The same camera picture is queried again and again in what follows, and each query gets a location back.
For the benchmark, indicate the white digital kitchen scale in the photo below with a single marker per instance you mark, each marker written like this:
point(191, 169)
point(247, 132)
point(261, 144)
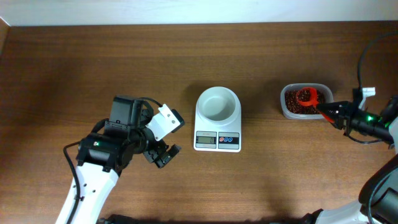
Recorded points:
point(217, 138)

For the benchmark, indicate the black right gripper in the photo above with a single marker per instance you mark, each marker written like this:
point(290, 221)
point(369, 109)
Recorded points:
point(345, 115)

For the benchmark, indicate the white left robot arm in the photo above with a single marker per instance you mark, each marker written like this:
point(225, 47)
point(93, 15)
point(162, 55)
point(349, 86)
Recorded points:
point(94, 176)

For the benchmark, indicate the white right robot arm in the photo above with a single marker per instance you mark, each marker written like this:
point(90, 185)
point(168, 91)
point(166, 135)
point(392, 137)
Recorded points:
point(377, 200)

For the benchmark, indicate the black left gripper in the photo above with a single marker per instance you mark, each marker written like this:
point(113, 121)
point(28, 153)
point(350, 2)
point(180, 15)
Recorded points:
point(160, 161)

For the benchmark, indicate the clear plastic bean container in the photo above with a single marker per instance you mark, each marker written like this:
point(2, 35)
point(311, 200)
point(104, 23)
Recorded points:
point(299, 101)

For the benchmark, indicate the red adzuki beans in container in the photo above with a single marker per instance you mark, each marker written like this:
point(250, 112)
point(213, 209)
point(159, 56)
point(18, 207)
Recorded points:
point(292, 104)

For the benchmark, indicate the white round bowl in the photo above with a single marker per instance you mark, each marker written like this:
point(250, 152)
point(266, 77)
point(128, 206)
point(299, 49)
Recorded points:
point(218, 105)

